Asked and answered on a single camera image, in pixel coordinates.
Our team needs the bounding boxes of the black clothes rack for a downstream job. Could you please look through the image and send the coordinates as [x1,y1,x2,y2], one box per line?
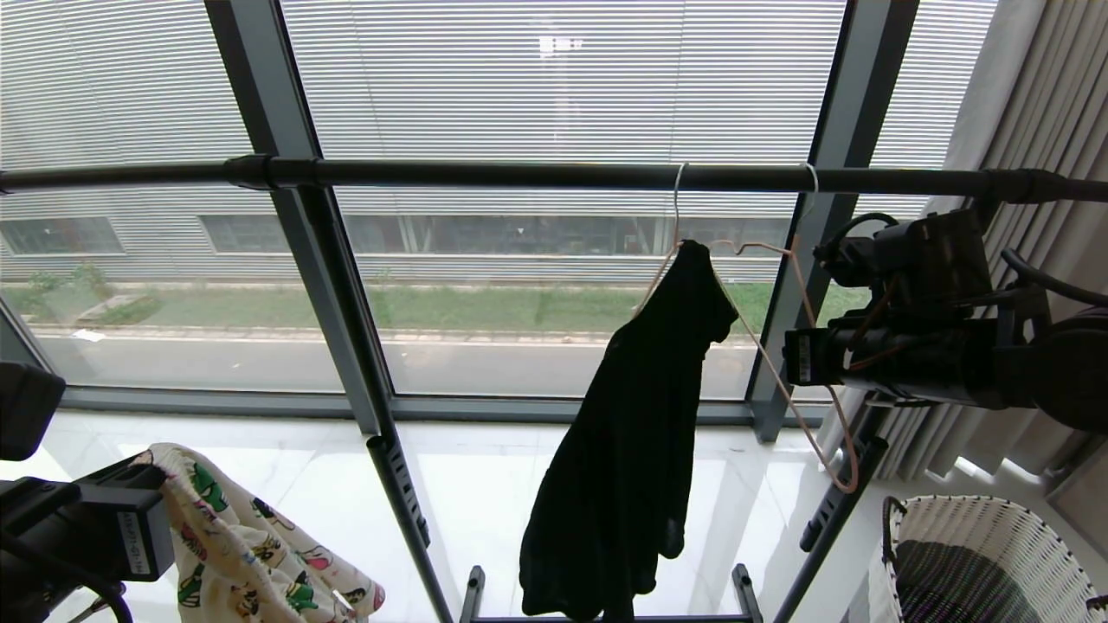
[0,154,1108,623]

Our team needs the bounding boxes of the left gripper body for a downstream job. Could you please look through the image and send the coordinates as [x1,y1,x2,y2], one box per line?
[0,459,176,623]

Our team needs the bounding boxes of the pink clothes hanger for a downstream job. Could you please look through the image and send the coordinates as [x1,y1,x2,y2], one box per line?
[708,163,860,494]
[635,163,693,317]

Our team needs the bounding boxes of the white laundry basket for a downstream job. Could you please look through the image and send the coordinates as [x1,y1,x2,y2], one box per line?
[868,495,1108,623]

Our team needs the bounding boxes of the beige curtain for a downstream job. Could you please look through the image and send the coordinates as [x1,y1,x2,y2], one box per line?
[818,0,1108,485]

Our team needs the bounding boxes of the cream printed garment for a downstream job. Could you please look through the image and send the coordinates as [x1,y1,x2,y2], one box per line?
[130,443,386,623]

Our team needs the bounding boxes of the window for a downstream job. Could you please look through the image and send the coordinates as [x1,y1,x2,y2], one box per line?
[0,0,1001,442]

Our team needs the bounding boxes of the black garment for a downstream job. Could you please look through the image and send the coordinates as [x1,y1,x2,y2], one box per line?
[519,240,741,623]

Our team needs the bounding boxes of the black cable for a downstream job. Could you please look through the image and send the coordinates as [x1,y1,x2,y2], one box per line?
[1000,249,1108,308]
[818,211,903,260]
[0,532,135,623]

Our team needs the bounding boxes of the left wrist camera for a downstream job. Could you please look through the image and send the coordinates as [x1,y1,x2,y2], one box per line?
[0,362,67,461]

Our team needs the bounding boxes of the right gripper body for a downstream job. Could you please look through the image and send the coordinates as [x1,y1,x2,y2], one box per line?
[783,316,1012,406]

